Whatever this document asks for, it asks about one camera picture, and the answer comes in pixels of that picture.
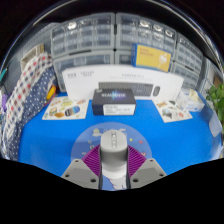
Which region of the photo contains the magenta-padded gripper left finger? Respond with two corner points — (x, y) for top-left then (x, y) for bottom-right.
(61, 144), (102, 190)

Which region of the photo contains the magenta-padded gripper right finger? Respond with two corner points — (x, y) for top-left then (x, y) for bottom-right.
(126, 144), (167, 190)

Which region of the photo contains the light grey computer mouse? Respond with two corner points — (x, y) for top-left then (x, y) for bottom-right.
(99, 129), (129, 181)

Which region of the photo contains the colourful sticker sheet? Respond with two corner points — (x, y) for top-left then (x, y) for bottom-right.
(154, 99), (194, 124)
(41, 96), (90, 121)

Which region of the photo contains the small black cardboard box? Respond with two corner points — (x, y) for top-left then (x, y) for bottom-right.
(91, 88), (137, 117)

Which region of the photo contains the navy white-dotted cloth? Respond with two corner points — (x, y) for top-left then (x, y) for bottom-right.
(8, 66), (57, 161)

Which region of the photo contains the white and blue tissue box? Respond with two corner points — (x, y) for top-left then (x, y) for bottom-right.
(176, 88), (205, 113)

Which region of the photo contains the long white keyboard box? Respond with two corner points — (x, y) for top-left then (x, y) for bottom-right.
(61, 64), (185, 101)

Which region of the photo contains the red white checked cloth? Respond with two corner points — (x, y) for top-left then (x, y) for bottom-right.
(1, 53), (54, 158)

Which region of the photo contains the green plant in white pot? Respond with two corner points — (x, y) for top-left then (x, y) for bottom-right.
(204, 83), (224, 138)

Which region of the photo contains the grey small-parts drawer cabinet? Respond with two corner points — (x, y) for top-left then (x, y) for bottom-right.
(50, 13), (116, 59)
(174, 33), (204, 73)
(115, 13), (178, 56)
(114, 49), (134, 66)
(53, 49), (115, 93)
(169, 61), (201, 91)

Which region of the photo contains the yellow and blue box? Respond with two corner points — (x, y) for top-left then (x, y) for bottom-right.
(130, 43), (173, 73)

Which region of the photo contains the white mesh basket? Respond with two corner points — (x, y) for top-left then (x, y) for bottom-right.
(20, 44), (45, 72)

